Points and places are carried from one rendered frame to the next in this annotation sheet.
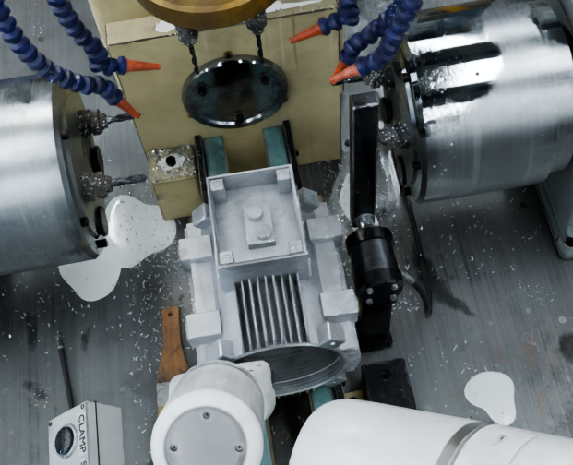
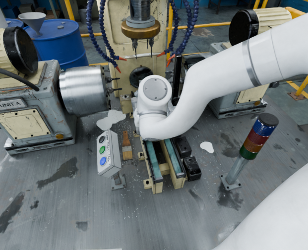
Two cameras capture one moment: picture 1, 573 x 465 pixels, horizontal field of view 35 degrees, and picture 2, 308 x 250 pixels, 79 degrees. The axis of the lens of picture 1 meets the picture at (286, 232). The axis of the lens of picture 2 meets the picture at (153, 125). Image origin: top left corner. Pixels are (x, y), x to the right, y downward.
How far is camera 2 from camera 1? 44 cm
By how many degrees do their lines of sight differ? 15
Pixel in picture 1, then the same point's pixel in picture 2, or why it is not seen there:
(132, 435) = not seen: hidden behind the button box
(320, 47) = (161, 66)
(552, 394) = (221, 146)
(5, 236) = (86, 97)
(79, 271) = (101, 124)
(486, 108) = not seen: hidden behind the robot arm
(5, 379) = (81, 148)
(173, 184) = (126, 101)
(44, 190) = (97, 85)
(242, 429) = (165, 84)
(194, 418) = (152, 80)
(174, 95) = (127, 77)
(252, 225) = not seen: hidden behind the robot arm
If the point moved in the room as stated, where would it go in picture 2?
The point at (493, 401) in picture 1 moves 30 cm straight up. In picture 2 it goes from (207, 148) to (221, 106)
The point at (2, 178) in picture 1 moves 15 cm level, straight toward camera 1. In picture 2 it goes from (87, 81) to (101, 97)
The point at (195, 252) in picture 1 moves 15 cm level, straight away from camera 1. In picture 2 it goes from (135, 100) to (126, 83)
